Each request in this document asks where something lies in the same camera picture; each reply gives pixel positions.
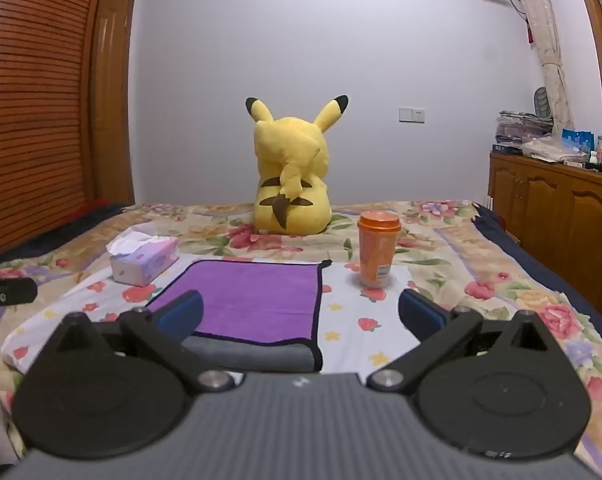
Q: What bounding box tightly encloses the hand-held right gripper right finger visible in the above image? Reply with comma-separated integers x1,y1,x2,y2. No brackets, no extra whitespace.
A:
366,288,562,394

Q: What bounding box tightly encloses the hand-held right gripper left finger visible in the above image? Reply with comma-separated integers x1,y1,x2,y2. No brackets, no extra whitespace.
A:
46,289,236,395

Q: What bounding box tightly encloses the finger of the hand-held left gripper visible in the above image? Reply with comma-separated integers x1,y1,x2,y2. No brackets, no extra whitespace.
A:
0,277,38,331

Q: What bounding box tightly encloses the purple towel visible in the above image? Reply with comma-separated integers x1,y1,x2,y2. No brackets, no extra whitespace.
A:
146,258,332,347

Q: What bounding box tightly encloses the grey towel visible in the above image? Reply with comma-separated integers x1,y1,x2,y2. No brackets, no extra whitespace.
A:
181,335,316,372

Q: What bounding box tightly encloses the tissue box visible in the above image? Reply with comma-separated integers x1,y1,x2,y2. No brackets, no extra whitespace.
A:
106,232,180,288

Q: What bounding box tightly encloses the white strawberry print cloth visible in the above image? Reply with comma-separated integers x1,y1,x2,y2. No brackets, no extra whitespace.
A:
2,259,424,377

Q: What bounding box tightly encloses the orange cup with lid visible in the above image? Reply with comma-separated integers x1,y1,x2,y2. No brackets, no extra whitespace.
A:
357,211,402,290

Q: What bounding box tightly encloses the floral bedspread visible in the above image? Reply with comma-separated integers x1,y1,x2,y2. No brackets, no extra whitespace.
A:
0,199,602,480

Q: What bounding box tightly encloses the wooden cabinet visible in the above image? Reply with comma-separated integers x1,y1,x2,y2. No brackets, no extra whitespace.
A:
488,152,602,332

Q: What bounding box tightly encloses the slatted wooden wardrobe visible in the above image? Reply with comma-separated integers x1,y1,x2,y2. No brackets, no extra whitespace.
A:
0,0,114,257

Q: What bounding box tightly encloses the yellow plush toy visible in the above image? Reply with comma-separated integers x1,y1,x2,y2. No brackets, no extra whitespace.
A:
245,95,350,235

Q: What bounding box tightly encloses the stack of folded papers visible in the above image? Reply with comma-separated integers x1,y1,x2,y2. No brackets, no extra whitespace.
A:
496,110,554,151

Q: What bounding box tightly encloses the wooden door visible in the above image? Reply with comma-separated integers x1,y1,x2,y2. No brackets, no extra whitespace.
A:
88,0,136,207

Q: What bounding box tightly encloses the blue box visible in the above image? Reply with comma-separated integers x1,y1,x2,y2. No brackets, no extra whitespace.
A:
561,129,594,154

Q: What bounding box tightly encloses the cream lace curtain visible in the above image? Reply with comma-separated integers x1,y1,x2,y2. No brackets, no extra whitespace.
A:
501,0,578,134

